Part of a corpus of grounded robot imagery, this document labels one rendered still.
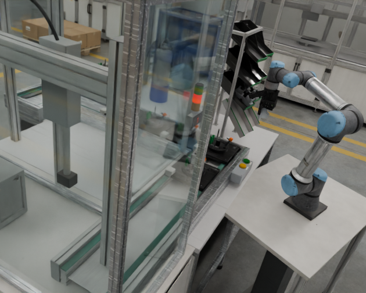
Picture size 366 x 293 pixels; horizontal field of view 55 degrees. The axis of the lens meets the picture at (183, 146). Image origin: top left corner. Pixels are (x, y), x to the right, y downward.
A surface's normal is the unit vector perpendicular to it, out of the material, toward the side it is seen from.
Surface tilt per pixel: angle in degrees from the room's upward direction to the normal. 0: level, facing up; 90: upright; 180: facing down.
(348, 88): 90
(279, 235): 0
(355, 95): 90
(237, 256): 0
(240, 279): 1
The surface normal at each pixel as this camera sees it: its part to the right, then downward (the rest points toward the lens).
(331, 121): -0.85, 0.01
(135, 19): -0.47, 0.39
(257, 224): 0.15, -0.85
